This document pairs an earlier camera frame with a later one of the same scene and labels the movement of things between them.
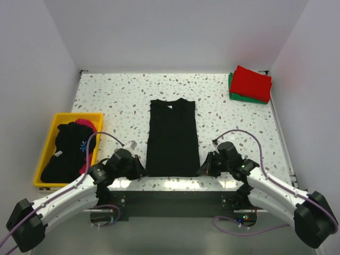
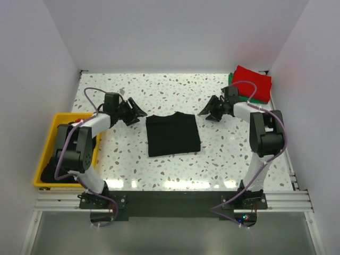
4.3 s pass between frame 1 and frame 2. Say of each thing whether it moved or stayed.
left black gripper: moved
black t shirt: moved
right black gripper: moved
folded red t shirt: stayed
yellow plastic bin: stayed
